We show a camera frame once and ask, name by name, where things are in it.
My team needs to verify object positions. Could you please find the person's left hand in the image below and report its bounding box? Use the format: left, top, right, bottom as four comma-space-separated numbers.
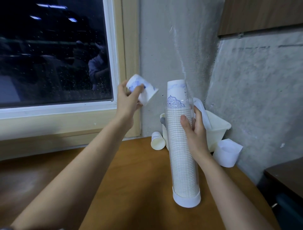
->
116, 80, 145, 129

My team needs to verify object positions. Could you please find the person's right hand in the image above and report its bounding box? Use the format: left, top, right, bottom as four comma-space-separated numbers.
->
180, 107, 209, 162

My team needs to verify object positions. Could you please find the nested stack of paper cups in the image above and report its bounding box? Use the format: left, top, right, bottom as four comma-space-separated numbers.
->
167, 79, 199, 197

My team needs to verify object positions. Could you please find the single blue-printed paper cup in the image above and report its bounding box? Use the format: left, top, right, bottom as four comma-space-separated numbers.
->
151, 131, 166, 151
126, 74, 159, 106

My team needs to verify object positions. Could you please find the clear tube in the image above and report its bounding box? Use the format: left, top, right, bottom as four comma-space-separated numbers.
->
166, 79, 202, 208

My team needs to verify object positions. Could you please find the person's left forearm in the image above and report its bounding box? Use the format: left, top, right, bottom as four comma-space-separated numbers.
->
10, 118, 131, 230

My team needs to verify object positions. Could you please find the person's right forearm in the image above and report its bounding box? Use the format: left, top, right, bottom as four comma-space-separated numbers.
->
196, 154, 275, 230

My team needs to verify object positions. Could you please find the translucent plastic box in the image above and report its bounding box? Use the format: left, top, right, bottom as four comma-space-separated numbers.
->
159, 109, 233, 152

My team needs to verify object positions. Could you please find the white plastic lid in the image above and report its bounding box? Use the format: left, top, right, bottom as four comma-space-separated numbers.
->
192, 97, 213, 130

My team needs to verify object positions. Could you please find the white framed window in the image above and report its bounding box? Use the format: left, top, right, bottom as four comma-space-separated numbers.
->
0, 0, 142, 159

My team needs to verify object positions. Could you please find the dark wooden side counter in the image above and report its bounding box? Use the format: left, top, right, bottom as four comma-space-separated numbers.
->
263, 158, 303, 197

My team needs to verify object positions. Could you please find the blue bin with tan rim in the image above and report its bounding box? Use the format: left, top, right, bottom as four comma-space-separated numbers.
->
275, 192, 303, 230

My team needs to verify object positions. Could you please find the brown wooden wall cabinet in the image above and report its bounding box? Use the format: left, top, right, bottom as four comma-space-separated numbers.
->
218, 0, 303, 38

